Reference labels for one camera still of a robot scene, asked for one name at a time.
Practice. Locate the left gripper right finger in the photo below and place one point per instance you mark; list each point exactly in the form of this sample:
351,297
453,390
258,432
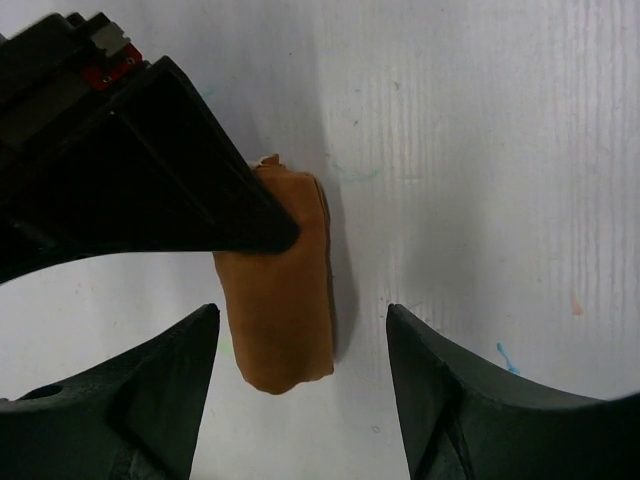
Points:
463,417

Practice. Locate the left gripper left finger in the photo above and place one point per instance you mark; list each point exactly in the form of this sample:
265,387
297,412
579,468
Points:
134,416

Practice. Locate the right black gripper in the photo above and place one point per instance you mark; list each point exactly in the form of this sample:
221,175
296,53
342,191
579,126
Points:
145,169

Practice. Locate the orange underwear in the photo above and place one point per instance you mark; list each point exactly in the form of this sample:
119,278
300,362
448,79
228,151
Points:
280,306

